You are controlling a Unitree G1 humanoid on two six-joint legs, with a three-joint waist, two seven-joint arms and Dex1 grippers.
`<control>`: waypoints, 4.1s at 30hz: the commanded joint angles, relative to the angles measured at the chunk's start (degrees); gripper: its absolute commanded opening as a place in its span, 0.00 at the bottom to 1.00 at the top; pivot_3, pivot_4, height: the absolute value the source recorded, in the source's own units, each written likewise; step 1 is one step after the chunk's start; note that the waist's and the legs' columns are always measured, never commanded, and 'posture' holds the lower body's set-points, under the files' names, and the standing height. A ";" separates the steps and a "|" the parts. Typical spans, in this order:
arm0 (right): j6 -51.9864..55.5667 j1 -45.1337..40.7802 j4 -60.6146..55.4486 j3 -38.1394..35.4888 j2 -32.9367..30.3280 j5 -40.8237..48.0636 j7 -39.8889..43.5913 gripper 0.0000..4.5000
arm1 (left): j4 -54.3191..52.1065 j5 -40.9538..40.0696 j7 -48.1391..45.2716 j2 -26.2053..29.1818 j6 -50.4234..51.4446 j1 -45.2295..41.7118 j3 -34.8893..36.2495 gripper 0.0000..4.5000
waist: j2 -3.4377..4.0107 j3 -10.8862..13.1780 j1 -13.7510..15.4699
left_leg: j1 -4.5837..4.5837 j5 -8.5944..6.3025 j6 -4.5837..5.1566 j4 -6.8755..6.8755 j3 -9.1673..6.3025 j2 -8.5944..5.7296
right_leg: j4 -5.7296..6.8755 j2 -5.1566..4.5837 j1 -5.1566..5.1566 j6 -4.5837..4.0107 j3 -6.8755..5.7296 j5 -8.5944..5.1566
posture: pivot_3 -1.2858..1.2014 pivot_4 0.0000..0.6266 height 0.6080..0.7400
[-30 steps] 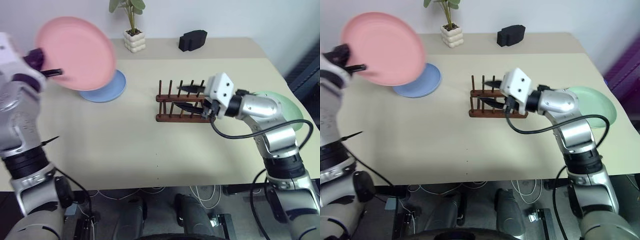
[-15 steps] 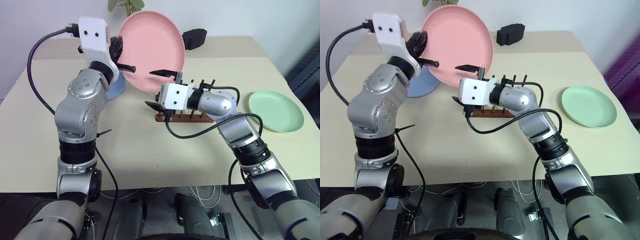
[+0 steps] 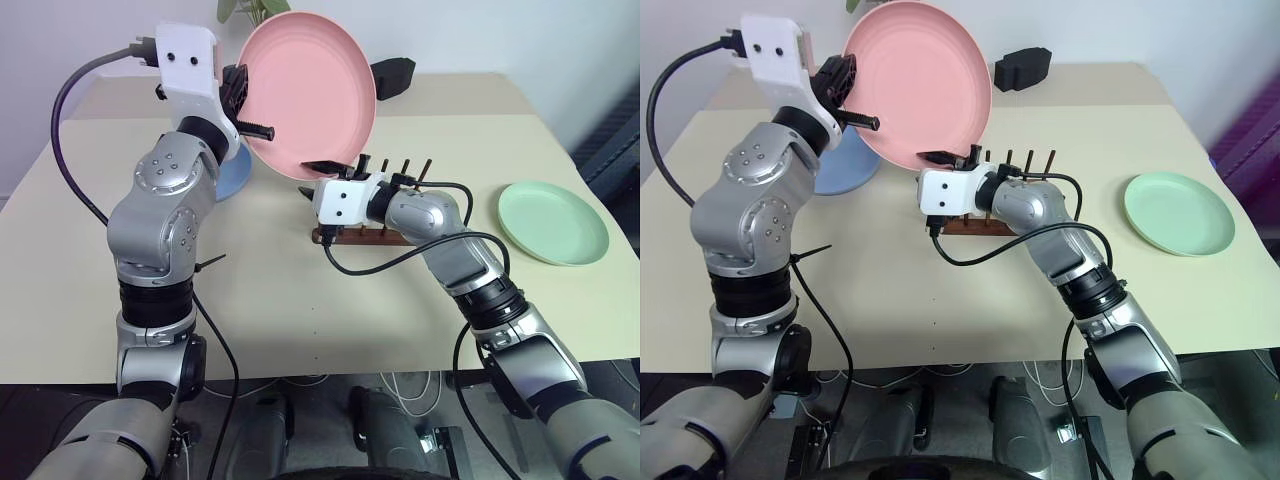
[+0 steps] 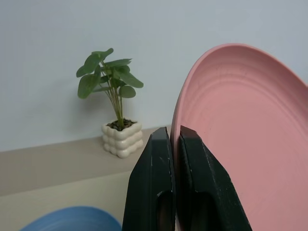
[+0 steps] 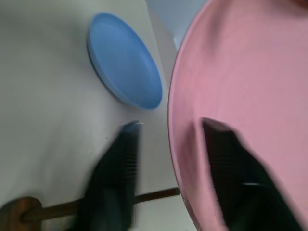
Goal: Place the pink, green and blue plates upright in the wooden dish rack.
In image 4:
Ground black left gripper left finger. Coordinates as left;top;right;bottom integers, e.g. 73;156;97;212
121;127;177;231

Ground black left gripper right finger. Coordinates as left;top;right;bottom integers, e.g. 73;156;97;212
176;125;253;231

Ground pink plate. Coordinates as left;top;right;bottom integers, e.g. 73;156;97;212
170;43;308;231

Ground cream bubble ceramic pot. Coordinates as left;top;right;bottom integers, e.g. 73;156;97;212
101;118;143;159

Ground blue plate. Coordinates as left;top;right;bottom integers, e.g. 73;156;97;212
18;205;123;231

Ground green artificial plant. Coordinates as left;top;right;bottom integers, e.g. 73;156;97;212
76;48;144;128

